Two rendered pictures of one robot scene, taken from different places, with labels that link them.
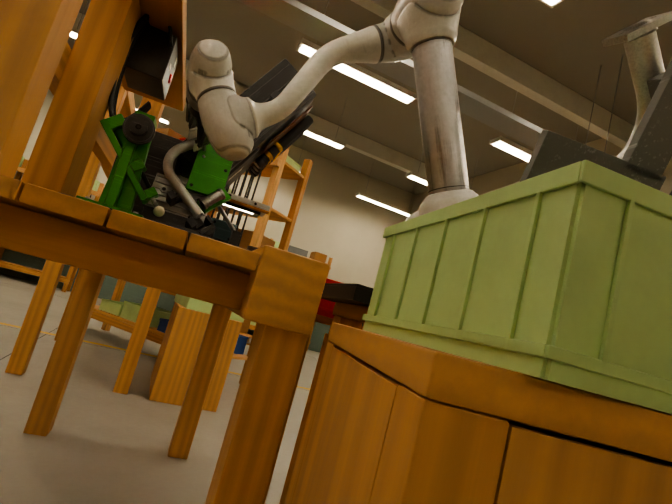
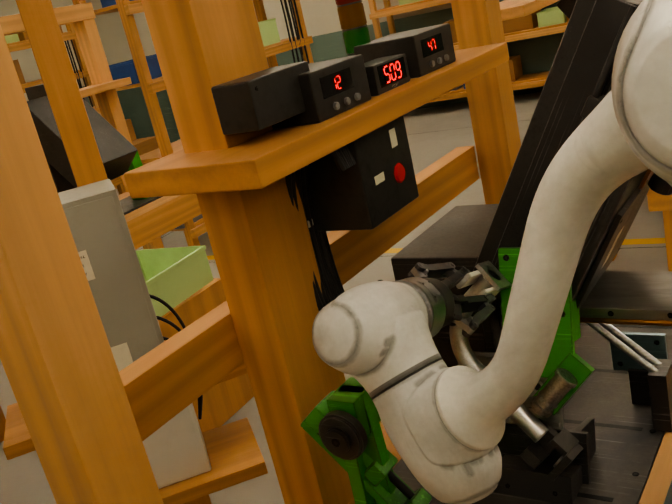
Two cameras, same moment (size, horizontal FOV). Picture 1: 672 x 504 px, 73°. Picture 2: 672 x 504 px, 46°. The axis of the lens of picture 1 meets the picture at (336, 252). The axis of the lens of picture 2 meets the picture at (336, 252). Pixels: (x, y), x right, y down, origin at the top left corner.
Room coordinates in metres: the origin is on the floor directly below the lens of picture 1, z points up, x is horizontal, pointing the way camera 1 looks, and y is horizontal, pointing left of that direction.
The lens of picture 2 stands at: (0.53, -0.29, 1.71)
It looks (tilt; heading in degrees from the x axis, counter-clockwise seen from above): 17 degrees down; 53
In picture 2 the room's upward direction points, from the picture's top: 13 degrees counter-clockwise
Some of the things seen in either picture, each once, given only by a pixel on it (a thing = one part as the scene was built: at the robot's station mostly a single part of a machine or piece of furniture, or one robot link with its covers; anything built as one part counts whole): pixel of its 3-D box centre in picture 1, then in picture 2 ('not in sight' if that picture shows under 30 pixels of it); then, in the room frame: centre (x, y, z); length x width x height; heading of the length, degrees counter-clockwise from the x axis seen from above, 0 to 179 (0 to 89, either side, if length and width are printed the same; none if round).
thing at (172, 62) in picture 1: (152, 63); (359, 172); (1.38, 0.72, 1.42); 0.17 x 0.12 x 0.15; 17
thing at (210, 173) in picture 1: (211, 169); (542, 304); (1.49, 0.47, 1.17); 0.13 x 0.12 x 0.20; 17
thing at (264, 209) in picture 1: (214, 196); (595, 296); (1.65, 0.48, 1.11); 0.39 x 0.16 x 0.03; 107
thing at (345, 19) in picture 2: not in sight; (352, 16); (1.57, 0.88, 1.67); 0.05 x 0.05 x 0.05
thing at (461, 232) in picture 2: (144, 187); (481, 308); (1.61, 0.72, 1.07); 0.30 x 0.18 x 0.34; 17
